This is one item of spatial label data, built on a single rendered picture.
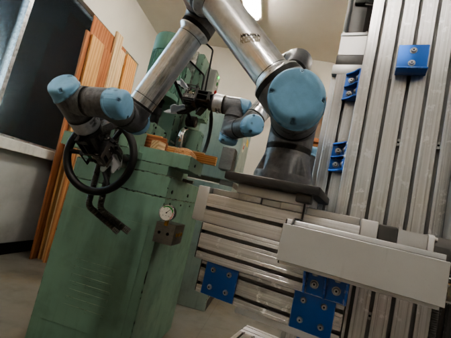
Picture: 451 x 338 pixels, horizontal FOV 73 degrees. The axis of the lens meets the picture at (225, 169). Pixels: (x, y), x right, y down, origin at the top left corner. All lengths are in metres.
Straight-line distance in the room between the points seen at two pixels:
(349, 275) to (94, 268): 1.05
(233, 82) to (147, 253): 3.02
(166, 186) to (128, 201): 0.17
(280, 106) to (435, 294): 0.41
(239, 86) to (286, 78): 3.32
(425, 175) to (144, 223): 0.97
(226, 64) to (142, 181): 3.00
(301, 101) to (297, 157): 0.17
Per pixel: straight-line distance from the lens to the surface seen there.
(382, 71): 1.01
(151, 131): 1.46
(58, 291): 1.50
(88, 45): 3.06
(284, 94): 0.64
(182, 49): 0.93
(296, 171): 0.75
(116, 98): 0.78
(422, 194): 0.91
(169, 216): 1.18
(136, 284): 1.32
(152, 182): 1.28
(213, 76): 1.83
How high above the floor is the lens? 0.74
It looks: 7 degrees up
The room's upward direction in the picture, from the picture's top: 13 degrees clockwise
